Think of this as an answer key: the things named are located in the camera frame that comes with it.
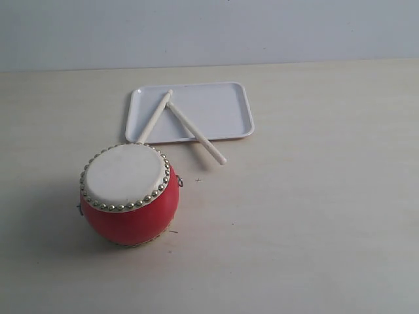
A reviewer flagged white drumstick of gripper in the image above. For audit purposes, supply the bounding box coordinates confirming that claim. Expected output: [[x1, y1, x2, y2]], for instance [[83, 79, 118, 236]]
[[166, 101, 227, 165], [136, 89, 173, 144]]

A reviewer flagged small red drum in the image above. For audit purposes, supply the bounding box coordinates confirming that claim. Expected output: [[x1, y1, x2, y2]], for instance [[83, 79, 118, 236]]
[[79, 143, 183, 247]]

